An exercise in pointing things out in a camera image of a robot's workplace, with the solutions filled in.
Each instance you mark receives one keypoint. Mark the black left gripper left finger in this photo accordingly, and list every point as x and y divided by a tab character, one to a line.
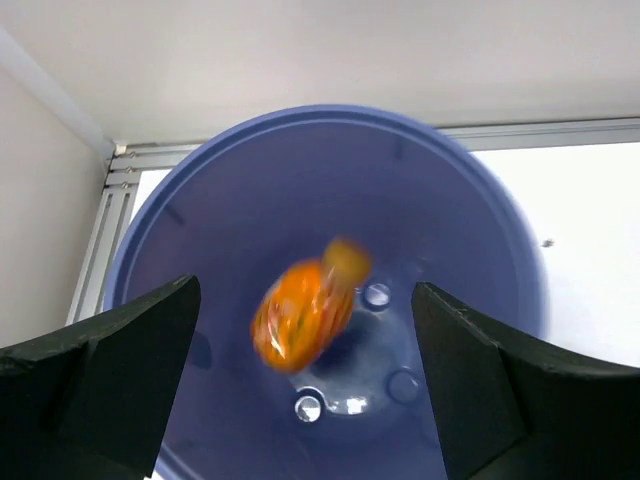
92	400

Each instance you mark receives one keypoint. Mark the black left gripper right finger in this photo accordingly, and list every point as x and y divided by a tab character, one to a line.
510	406

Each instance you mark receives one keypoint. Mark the orange plastic bottle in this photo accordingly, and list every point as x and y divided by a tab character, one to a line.
308	306

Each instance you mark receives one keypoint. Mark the blue plastic bin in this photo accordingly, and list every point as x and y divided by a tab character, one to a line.
272	191

